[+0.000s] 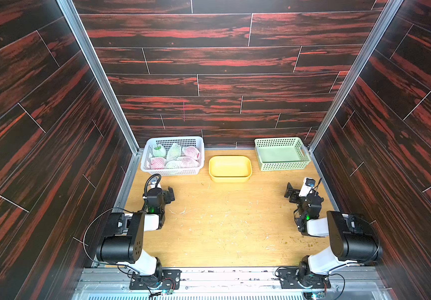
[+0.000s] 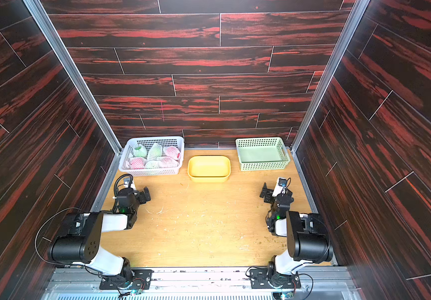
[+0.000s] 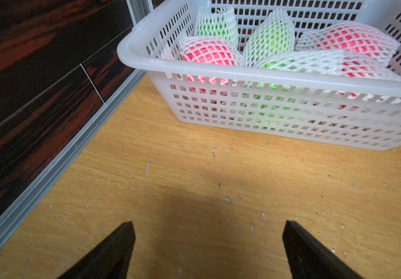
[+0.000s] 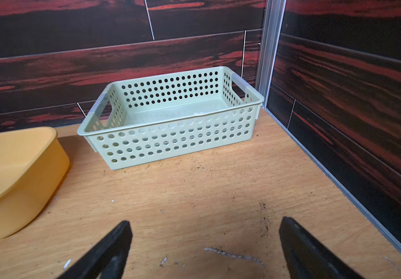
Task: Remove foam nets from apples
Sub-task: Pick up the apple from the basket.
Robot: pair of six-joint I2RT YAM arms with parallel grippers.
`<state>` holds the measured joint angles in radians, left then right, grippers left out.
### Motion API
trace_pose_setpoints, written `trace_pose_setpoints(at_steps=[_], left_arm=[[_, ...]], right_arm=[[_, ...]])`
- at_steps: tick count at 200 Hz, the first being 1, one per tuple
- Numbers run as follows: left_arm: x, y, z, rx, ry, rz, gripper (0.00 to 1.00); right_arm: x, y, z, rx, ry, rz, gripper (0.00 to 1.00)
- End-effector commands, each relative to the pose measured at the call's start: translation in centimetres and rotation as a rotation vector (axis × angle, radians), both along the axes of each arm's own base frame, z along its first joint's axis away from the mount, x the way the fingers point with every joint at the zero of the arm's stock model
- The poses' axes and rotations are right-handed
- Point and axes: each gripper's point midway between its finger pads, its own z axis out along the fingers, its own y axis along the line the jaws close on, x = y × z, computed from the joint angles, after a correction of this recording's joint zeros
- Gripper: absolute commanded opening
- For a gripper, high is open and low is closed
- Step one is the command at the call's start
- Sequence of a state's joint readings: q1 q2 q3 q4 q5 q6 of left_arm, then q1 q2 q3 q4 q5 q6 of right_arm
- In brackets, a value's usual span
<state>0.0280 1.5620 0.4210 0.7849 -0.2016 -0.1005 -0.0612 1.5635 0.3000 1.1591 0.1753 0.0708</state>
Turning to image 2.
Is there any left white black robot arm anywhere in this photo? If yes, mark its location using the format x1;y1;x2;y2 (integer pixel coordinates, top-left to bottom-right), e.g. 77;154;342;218
47;187;151;284

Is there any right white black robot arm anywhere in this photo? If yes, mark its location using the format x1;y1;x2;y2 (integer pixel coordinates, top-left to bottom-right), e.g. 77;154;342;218
260;177;334;287

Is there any red apple netted front left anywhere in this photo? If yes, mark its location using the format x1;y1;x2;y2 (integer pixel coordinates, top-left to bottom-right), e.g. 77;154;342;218
127;157;147;170

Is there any green plastic mesh basket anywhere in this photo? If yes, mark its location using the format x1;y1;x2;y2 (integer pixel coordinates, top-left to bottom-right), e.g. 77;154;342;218
235;137;290;171

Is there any red apple netted front right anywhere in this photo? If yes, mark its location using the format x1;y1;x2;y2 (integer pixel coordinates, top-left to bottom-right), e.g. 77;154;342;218
157;156;179;168

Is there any white plastic mesh basket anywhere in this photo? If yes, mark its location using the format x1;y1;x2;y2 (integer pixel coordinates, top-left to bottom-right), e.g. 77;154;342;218
119;136;185;177

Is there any yellow plastic tub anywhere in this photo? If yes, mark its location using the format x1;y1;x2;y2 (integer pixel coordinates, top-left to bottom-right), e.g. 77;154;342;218
187;156;231;183

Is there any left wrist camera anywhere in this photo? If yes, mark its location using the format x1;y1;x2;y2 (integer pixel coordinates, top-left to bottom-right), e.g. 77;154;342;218
124;177;136;190

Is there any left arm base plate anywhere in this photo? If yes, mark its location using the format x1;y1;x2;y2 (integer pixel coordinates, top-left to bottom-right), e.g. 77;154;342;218
99;268;154;291

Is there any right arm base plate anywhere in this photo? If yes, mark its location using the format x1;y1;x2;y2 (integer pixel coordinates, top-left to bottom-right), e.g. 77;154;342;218
245;267;301;290

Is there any front aluminium rail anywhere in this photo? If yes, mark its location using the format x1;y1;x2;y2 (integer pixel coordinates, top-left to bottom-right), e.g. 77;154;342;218
42;266;362;300

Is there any right aluminium frame post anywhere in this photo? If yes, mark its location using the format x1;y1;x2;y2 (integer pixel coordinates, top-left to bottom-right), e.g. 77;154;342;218
290;0;370;157

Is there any aluminium frame post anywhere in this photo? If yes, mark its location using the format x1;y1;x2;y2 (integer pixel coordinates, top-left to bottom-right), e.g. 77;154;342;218
23;0;122;156
290;0;370;157

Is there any left aluminium frame post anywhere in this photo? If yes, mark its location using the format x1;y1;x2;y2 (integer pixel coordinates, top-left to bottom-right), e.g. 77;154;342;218
23;0;122;156

